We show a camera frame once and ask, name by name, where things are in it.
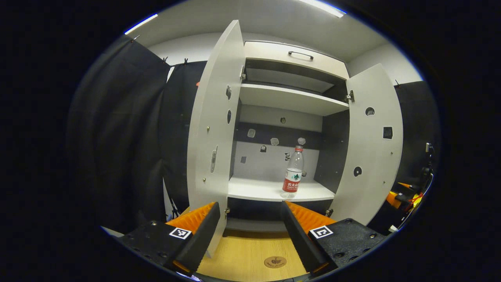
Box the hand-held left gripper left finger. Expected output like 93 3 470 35
117 202 222 275

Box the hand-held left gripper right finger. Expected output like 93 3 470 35
280 201 388 275

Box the clear plastic water bottle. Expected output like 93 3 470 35
280 145 305 199

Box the round wooden coaster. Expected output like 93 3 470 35
264 256 287 269

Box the white cabinet shelf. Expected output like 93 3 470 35
227 175 336 202
239 83 350 117

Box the white board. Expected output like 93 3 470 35
100 225 126 237

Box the black backdrop cloth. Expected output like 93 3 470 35
65 34 441 235

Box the white cabinet drawer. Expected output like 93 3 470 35
243 40 350 80

